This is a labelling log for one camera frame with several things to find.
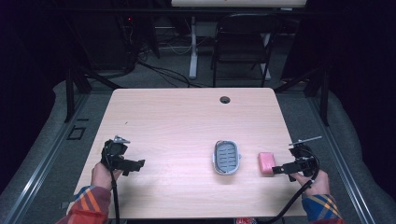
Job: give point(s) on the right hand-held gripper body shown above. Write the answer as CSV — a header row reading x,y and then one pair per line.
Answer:
x,y
304,160

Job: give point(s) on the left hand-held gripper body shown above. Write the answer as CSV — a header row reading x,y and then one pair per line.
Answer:
x,y
113,152

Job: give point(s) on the pink soap bar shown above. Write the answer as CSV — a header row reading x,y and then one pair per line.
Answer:
x,y
266,162

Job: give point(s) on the grey soap dish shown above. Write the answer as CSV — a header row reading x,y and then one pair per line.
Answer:
x,y
226,157

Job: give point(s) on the person's left hand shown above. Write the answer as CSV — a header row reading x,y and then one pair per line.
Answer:
x,y
102,177

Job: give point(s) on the person's right hand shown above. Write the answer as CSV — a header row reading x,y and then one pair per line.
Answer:
x,y
317,185

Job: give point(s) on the red patterned object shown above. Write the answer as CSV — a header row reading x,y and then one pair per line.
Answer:
x,y
246,221

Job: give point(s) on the black metal stand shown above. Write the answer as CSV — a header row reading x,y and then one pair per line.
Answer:
x,y
73,84
320,90

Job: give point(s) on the dark computer tower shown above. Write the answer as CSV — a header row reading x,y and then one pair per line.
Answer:
x,y
115,40

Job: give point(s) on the white desk with legs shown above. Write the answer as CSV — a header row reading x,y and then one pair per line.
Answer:
x,y
193,46

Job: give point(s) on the black folding chair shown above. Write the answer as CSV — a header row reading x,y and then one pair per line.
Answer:
x,y
241,43

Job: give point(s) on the aluminium floor rail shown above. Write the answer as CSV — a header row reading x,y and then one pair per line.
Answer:
x,y
40,168
339,158

